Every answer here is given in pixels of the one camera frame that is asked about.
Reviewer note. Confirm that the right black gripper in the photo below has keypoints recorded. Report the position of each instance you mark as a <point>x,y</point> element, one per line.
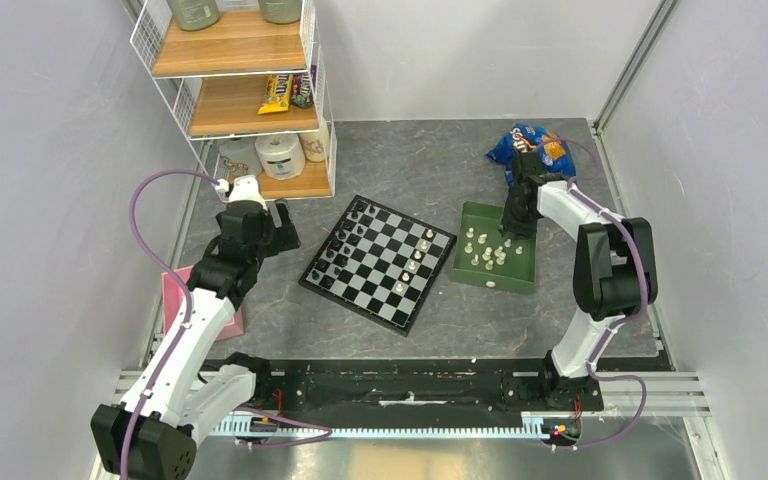
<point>509,222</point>

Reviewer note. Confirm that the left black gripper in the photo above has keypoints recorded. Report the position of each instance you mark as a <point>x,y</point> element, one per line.
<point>283,237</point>

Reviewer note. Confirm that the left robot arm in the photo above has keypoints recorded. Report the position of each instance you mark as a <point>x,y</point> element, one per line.
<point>154,431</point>

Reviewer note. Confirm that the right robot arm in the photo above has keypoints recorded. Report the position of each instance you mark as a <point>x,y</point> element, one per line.
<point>614,272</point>

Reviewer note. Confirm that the green plastic tray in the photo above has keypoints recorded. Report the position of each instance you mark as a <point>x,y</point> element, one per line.
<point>519,272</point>

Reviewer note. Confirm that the white toilet paper roll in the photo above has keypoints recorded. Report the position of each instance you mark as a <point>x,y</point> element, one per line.
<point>281,155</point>

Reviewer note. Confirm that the blue chips bag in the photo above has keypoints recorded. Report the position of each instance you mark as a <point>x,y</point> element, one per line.
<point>522,137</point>

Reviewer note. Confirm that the white patterned mug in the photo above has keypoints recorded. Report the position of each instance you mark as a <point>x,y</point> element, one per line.
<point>239,157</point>

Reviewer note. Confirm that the white cup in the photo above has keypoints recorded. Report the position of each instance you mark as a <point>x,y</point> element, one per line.
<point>316,144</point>

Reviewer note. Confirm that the black white chessboard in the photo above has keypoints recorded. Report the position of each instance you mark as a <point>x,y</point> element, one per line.
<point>364,257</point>

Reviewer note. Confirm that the brown candy bag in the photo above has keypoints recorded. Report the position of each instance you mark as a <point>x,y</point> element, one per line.
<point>303,88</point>

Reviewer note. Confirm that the pink plastic box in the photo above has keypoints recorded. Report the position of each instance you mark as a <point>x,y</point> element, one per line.
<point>214,316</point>

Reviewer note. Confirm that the yellow candy bag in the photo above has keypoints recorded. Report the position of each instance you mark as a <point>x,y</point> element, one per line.
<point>277,94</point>

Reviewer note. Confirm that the green bottle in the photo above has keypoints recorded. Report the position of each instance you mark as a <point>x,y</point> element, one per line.
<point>194,15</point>
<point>281,12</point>

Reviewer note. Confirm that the white wire wooden shelf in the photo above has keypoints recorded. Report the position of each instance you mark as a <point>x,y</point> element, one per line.
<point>213,82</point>

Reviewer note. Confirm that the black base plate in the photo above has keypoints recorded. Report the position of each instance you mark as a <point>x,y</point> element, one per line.
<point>417,393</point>

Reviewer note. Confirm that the aluminium frame rail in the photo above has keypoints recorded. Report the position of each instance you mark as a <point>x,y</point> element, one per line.
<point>650,35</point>

